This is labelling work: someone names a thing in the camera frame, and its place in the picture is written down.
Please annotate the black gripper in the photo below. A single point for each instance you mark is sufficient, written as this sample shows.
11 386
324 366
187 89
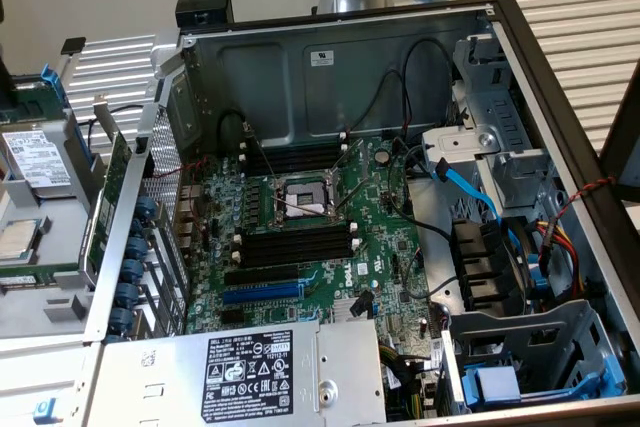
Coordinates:
5 82

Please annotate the blue plastic disk carrier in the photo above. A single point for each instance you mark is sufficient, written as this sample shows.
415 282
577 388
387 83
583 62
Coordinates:
50 72

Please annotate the hard disk with white label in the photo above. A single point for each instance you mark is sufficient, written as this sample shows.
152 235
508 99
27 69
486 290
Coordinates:
35 159

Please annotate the green graphics card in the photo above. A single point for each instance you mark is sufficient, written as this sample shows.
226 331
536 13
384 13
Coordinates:
107 187

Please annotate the grey parts rack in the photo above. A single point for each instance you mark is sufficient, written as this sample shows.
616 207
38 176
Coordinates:
60 227

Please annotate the silver CPU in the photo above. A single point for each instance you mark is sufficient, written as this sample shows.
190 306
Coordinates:
17 242

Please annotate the blue card retention clip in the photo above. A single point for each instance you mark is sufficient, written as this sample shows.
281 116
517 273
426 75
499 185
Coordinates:
121 320
128 295
146 208
136 248
133 271

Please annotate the metal rear port block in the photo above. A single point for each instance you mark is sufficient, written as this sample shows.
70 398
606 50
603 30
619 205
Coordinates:
187 217

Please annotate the thin metal locking lever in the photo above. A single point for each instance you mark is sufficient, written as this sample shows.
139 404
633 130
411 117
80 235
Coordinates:
265 157
355 195

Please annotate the white case sticker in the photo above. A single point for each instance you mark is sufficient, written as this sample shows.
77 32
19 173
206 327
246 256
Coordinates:
322 58

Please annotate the long black expansion slot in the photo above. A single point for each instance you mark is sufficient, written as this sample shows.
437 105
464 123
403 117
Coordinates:
260 276

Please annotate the CPU socket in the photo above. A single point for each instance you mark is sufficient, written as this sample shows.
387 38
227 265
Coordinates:
305 197

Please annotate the short black expansion slot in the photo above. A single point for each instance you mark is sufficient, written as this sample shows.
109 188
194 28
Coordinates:
232 317

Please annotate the blue expansion slot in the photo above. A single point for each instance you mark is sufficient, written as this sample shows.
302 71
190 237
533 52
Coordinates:
260 293

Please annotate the blue case latch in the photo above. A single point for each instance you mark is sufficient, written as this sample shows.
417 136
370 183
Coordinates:
45 411

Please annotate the silver power supply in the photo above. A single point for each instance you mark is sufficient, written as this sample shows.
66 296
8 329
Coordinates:
150 382

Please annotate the metal socket cover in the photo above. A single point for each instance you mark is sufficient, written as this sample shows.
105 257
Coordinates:
350 159

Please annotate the grey steel PC case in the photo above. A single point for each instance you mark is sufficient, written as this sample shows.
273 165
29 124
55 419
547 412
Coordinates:
370 37

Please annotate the black rating label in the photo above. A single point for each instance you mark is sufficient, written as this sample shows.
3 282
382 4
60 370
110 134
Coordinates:
250 377

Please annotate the coin cell battery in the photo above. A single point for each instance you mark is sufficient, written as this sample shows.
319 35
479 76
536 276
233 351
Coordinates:
383 156

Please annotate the silver chipset heatsink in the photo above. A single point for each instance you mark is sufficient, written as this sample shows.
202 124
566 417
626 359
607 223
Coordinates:
342 314

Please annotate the green Dell motherboard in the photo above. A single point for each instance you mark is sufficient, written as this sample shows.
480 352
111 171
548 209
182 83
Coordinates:
390 227

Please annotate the grey optical drive cage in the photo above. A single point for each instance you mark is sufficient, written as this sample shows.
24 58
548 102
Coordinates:
505 112

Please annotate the black fan shroud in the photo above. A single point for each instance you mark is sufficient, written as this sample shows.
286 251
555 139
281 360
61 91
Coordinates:
475 257

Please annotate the grey disk bay cage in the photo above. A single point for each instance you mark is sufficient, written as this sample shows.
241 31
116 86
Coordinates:
505 332

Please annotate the blue disk caddy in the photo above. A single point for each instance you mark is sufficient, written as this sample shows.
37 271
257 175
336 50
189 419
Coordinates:
495 384

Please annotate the dark angled bar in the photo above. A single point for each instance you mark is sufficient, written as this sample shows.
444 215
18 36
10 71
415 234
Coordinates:
622 137

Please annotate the silver bracket with black tip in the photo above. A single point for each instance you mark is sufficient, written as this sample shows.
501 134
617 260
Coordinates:
72 44

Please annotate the black camera box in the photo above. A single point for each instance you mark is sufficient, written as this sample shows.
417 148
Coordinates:
200 7

